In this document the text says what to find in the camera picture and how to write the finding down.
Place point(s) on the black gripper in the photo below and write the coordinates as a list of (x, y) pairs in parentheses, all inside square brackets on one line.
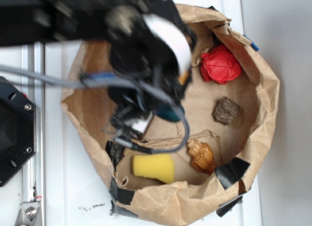
[(152, 47)]

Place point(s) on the dark green plastic pickle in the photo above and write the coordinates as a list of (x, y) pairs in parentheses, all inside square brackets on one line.
[(167, 113)]

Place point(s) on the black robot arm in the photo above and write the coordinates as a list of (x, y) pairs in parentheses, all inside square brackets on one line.
[(46, 21)]

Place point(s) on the crumpled red paper ball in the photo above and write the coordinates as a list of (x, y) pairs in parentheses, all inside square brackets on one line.
[(219, 65)]

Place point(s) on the brown rough rock cube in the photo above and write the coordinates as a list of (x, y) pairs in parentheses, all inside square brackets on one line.
[(226, 111)]

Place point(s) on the brown paper bag bin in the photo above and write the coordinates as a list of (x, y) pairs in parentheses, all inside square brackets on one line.
[(239, 148)]

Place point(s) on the yellow foam sponge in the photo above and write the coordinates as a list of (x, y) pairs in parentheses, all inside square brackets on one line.
[(156, 166)]

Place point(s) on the brown glossy seashell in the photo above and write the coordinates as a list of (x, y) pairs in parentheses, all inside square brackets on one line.
[(202, 156)]

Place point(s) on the white plastic tray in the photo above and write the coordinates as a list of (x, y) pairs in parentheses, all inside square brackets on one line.
[(75, 194)]

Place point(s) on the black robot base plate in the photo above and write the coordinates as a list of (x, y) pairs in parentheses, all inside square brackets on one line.
[(17, 130)]

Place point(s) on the metal corner bracket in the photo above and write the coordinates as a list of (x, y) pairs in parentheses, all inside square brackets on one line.
[(29, 214)]

